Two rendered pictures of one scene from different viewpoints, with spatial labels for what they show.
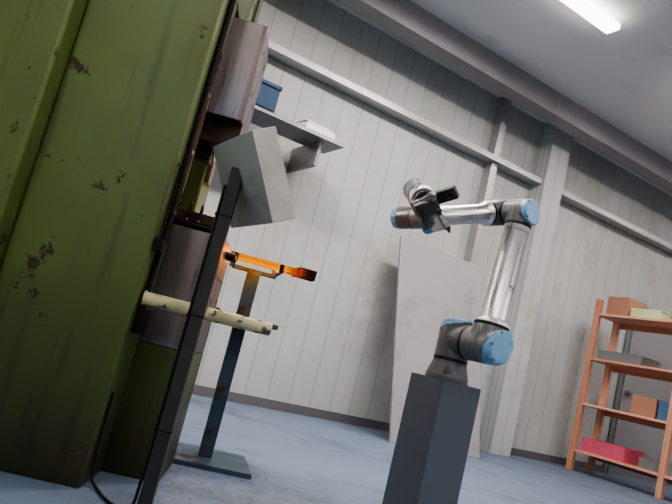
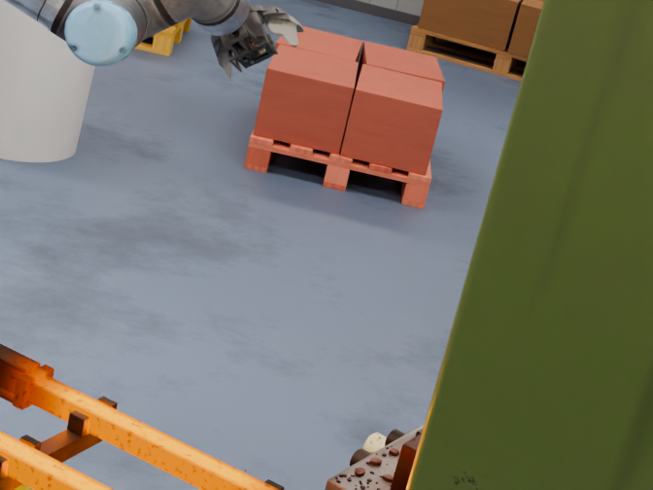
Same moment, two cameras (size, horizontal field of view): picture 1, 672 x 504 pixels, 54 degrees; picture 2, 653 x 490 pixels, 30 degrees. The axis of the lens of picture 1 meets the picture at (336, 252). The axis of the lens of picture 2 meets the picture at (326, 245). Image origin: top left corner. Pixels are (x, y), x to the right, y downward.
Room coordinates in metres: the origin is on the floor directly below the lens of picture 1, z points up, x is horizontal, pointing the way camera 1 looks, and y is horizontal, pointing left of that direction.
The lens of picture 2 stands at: (3.76, 1.02, 1.56)
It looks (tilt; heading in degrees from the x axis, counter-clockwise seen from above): 20 degrees down; 215
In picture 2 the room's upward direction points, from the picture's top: 13 degrees clockwise
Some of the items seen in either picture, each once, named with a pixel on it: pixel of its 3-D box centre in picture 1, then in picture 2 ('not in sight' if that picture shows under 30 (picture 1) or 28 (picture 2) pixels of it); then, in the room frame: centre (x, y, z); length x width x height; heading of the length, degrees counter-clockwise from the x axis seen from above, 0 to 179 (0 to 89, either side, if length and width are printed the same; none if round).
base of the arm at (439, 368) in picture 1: (448, 369); not in sight; (2.91, -0.61, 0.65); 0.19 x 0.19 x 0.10
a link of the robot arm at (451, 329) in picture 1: (456, 339); not in sight; (2.90, -0.61, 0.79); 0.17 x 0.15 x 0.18; 36
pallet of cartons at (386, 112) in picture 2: not in sight; (350, 107); (-0.84, -2.21, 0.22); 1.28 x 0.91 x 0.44; 30
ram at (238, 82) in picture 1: (206, 77); not in sight; (2.60, 0.69, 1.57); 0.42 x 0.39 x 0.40; 94
